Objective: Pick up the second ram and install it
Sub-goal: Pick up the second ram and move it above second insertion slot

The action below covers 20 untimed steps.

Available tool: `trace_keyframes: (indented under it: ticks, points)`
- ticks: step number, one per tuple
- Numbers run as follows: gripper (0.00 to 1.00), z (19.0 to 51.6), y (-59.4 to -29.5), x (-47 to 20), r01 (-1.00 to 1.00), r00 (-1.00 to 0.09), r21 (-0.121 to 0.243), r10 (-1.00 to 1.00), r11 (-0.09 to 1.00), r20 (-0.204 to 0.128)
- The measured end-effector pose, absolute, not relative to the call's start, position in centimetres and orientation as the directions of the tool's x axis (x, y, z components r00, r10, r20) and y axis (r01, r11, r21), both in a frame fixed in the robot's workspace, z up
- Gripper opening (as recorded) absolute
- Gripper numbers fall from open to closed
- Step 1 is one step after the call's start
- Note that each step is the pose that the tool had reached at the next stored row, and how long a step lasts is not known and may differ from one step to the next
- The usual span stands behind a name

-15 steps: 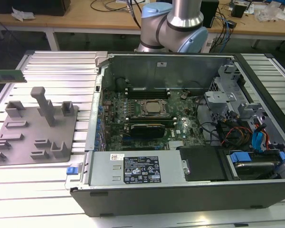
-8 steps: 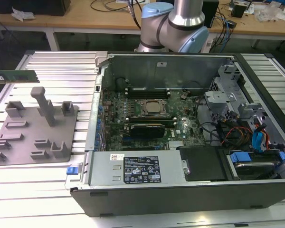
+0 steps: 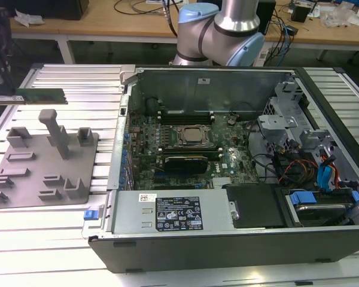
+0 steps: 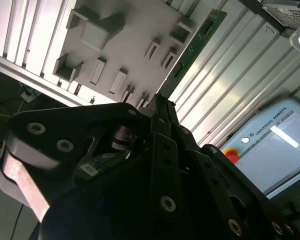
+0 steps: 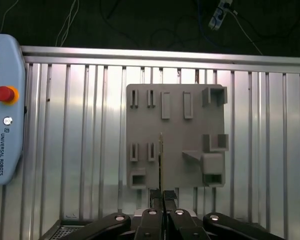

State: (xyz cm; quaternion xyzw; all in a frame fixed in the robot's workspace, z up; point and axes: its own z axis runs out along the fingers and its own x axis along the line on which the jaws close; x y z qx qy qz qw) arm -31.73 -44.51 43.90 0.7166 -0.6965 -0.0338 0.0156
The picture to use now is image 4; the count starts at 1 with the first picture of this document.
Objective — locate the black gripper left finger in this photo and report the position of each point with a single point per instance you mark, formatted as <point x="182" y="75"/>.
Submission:
<point x="65" y="122"/>

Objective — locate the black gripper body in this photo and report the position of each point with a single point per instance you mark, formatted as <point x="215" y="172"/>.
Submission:
<point x="110" y="200"/>

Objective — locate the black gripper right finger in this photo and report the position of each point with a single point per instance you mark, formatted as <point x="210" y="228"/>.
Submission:
<point x="202" y="162"/>

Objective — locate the green RAM stick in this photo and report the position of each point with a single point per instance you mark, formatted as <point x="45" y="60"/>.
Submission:
<point x="202" y="35"/>

